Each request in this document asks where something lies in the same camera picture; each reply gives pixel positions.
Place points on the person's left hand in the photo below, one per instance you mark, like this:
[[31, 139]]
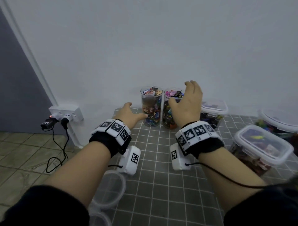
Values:
[[128, 116]]

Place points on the person's right hand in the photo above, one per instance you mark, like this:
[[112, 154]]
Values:
[[188, 107]]

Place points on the tall transparent plastic jar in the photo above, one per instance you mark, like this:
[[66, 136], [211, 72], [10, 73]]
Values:
[[168, 116]]

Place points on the small transparent plastic jar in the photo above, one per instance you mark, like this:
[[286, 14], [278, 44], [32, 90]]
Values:
[[242, 160], [152, 108], [212, 122]]

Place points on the large round lidded container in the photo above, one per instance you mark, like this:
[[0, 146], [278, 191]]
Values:
[[274, 132]]

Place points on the large white-rimmed jar lid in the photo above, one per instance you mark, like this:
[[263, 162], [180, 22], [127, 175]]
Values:
[[281, 118]]

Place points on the person's right forearm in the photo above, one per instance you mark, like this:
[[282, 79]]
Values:
[[228, 177]]

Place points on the black marker-tagged left wristband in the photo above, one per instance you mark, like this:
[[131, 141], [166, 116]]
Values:
[[109, 135]]

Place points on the black marker-tagged wristband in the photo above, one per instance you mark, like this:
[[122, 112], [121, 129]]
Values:
[[109, 135], [198, 137]]

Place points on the black marker-tagged right wristband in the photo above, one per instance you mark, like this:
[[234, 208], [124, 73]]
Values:
[[198, 137]]

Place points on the black power plug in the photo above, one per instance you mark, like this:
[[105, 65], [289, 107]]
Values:
[[47, 124]]

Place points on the grey door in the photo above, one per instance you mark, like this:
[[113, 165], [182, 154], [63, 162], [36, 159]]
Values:
[[18, 84]]

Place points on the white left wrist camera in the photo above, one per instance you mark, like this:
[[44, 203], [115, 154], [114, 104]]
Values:
[[130, 160]]

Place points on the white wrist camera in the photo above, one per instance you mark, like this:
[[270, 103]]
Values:
[[130, 160], [177, 156]]

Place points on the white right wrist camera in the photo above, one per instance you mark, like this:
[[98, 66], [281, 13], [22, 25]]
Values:
[[177, 156]]

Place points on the white wall socket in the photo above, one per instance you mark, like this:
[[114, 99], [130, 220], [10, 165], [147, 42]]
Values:
[[65, 111]]

